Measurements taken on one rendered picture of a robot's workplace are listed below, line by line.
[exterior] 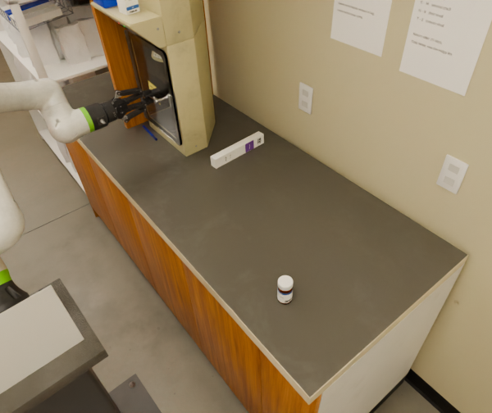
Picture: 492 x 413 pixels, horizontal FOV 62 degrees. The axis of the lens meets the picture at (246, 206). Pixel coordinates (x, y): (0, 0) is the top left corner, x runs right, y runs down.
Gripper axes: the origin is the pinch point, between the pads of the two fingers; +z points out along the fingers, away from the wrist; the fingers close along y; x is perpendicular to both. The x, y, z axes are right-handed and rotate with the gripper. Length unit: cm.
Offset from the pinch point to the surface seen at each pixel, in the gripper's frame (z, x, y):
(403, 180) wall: 48, -85, -16
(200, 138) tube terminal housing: 12.7, -10.8, -20.1
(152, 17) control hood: 1.7, -9.7, 31.0
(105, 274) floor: -38, 38, -120
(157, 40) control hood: 1.6, -10.8, 23.9
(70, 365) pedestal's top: -68, -69, -26
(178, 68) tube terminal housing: 7.6, -10.8, 12.2
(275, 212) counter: 11, -61, -26
